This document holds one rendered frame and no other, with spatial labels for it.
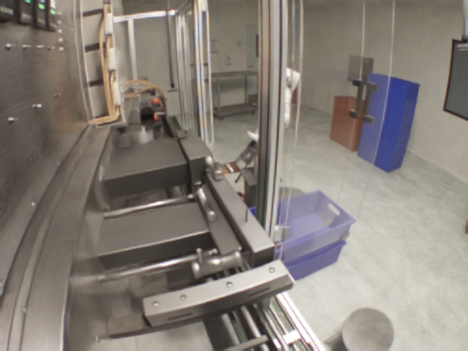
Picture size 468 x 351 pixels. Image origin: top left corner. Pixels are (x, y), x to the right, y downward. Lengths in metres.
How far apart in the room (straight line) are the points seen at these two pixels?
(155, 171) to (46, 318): 0.50
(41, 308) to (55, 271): 0.06
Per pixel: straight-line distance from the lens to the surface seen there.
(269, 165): 0.66
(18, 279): 0.33
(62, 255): 0.35
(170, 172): 0.67
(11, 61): 0.46
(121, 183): 0.68
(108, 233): 0.52
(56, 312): 0.30
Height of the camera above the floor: 1.36
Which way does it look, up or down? 30 degrees down
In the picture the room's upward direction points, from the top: 1 degrees counter-clockwise
